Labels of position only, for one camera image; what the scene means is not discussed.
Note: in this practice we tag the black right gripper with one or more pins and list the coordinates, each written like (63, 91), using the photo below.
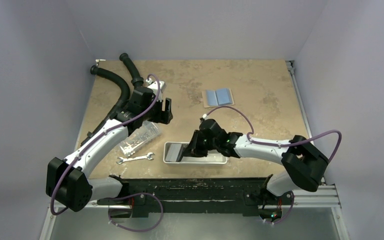
(196, 143)

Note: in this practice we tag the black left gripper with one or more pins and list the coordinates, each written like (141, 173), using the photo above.
(162, 116)

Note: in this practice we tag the grey credit card stack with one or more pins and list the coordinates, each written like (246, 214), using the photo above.
(174, 153)

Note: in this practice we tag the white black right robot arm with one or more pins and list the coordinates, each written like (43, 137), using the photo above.
(304, 164)

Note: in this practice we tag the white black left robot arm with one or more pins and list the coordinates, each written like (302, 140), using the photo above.
(67, 180)

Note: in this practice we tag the white rectangular tray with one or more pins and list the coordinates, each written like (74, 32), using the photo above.
(213, 157)

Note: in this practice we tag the clear plastic bag of screws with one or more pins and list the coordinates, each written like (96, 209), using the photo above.
(139, 138)

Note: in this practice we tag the silver open-end wrench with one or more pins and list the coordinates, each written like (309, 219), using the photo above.
(148, 156)

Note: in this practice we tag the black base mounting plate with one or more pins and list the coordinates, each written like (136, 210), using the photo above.
(246, 196)

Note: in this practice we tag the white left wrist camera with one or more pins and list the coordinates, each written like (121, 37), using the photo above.
(156, 85)

